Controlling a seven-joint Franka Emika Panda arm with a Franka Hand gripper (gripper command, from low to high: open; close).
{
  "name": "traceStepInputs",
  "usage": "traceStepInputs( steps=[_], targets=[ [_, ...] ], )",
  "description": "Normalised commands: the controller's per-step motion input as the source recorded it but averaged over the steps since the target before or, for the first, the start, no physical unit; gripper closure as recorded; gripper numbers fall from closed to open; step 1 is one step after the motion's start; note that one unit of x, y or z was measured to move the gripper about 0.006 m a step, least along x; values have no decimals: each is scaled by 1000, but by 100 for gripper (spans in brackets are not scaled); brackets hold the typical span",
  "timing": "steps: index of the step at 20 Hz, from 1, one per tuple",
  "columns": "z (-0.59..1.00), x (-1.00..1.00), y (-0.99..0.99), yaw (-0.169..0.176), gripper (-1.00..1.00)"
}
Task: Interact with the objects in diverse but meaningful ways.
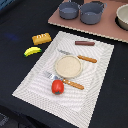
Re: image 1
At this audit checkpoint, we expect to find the red toy bell pepper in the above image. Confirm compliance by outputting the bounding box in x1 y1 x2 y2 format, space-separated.
51 80 64 95

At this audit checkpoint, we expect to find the brown stick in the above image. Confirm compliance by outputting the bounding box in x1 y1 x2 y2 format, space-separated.
75 41 95 46

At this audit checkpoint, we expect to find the orange toy bread loaf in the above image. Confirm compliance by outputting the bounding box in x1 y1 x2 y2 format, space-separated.
32 33 51 45

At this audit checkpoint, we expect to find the yellow toy banana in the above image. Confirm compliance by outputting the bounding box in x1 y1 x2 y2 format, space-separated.
24 47 42 57

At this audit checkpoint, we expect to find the round beige plate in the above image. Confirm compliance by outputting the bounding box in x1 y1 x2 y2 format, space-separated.
55 55 82 78

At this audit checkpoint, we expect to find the white striped placemat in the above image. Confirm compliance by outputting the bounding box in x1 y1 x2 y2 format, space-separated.
13 31 114 128

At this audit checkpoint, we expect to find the small grey pot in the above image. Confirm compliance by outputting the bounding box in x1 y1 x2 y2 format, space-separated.
59 2 79 20

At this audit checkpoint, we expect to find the pink wooden board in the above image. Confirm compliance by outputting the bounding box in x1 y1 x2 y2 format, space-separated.
48 0 128 43

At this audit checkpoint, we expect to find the large grey pot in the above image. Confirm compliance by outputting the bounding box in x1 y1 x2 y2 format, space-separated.
80 1 107 25

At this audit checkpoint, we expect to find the cream bowl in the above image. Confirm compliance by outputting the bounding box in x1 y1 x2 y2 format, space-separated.
116 4 128 30

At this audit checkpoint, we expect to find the fork with wooden handle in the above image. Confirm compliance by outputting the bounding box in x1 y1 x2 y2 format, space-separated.
44 71 84 90

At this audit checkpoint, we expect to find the knife with wooden handle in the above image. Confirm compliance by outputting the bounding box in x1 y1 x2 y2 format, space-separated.
58 49 97 63

